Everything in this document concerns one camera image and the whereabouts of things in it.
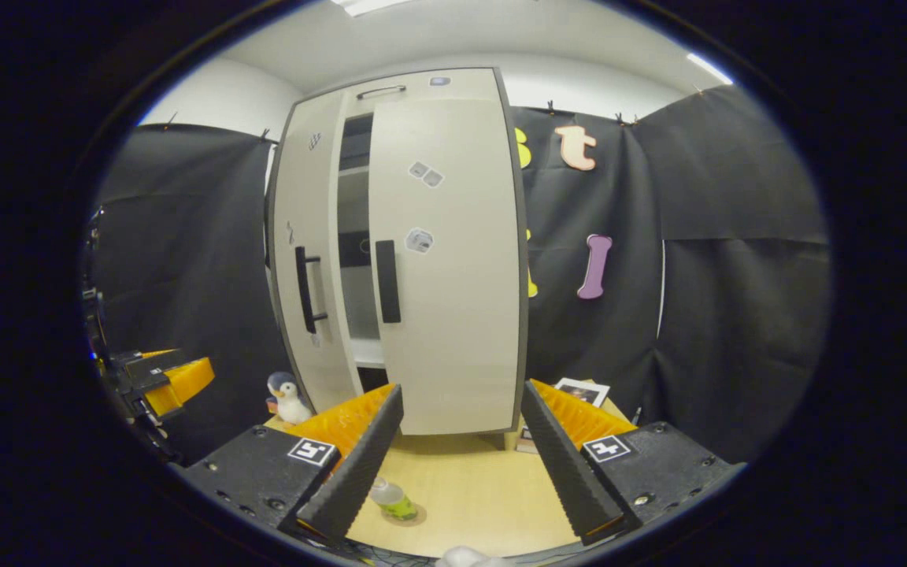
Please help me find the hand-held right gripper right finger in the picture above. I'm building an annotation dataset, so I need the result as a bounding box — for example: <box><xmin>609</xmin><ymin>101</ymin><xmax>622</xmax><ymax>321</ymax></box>
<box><xmin>520</xmin><ymin>380</ymin><xmax>746</xmax><ymax>547</ymax></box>

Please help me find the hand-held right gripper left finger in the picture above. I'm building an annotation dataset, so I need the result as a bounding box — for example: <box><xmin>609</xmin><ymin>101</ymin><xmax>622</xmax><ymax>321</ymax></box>
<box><xmin>183</xmin><ymin>384</ymin><xmax>405</xmax><ymax>544</ymax></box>

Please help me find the green label plastic bottle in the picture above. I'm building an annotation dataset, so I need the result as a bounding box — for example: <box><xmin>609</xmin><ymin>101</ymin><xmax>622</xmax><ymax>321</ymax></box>
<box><xmin>369</xmin><ymin>476</ymin><xmax>419</xmax><ymax>522</ymax></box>

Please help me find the round brown coaster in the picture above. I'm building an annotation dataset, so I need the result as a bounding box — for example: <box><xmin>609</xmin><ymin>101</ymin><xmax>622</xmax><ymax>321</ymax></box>
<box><xmin>381</xmin><ymin>504</ymin><xmax>428</xmax><ymax>527</ymax></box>

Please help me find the white cabinet door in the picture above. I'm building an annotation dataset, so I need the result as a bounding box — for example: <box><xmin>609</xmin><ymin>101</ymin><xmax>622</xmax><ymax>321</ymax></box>
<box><xmin>271</xmin><ymin>91</ymin><xmax>364</xmax><ymax>414</ymax></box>
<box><xmin>368</xmin><ymin>94</ymin><xmax>521</xmax><ymax>436</ymax></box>

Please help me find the white cabinet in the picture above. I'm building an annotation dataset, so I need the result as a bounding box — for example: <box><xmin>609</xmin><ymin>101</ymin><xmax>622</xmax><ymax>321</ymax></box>
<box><xmin>265</xmin><ymin>67</ymin><xmax>531</xmax><ymax>436</ymax></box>

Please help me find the penguin plush toy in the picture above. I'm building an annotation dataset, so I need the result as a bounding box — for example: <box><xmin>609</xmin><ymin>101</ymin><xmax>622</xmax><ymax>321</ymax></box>
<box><xmin>266</xmin><ymin>372</ymin><xmax>314</xmax><ymax>426</ymax></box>

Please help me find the black backdrop cloth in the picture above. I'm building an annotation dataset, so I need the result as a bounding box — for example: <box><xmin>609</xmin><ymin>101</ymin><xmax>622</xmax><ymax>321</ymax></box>
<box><xmin>91</xmin><ymin>83</ymin><xmax>831</xmax><ymax>465</ymax></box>

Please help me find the long ceiling light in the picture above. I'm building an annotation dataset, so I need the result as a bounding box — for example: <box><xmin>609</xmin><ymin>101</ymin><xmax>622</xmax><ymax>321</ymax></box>
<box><xmin>331</xmin><ymin>0</ymin><xmax>415</xmax><ymax>17</ymax></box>

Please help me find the small ceiling light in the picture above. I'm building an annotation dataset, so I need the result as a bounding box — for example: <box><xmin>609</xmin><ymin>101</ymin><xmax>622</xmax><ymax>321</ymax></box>
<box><xmin>686</xmin><ymin>52</ymin><xmax>735</xmax><ymax>86</ymax></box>

